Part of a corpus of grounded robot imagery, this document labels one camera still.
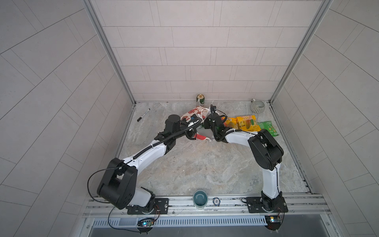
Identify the striped ceramic mug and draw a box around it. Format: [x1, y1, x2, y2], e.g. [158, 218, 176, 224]
[250, 99, 265, 114]

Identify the blue white poker chip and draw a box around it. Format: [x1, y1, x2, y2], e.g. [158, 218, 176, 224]
[212, 197, 221, 206]

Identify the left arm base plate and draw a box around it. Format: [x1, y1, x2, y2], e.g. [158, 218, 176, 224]
[127, 198, 169, 215]

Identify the red white paper gift bag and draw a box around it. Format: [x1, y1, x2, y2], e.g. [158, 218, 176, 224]
[181, 106, 213, 141]

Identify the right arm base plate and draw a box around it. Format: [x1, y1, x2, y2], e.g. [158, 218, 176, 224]
[246, 196, 288, 213]

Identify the circuit board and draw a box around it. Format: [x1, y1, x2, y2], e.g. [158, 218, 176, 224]
[137, 218, 155, 234]
[265, 216, 282, 231]

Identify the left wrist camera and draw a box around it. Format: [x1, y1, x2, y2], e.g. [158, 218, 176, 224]
[188, 116, 202, 124]

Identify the yellow snack packet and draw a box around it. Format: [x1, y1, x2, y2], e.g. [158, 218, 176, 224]
[236, 115, 261, 132]
[224, 118, 239, 129]

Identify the left circuit board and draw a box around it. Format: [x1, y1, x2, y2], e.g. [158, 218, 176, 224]
[137, 218, 155, 234]

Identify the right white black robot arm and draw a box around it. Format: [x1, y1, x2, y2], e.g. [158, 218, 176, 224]
[204, 112, 288, 213]

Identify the green snack packet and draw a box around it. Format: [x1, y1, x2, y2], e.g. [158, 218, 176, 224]
[258, 121, 279, 137]

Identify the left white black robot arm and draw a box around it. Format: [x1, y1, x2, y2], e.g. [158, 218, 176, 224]
[91, 115, 202, 213]

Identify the green white drink can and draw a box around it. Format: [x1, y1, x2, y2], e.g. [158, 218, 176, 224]
[196, 94, 205, 106]

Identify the aluminium rail frame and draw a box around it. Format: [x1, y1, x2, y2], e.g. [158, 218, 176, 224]
[72, 194, 342, 237]

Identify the black marker pen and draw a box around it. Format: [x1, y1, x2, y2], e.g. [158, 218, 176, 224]
[137, 108, 151, 122]

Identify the right circuit board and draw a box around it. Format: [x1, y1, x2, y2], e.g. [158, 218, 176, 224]
[265, 216, 282, 231]

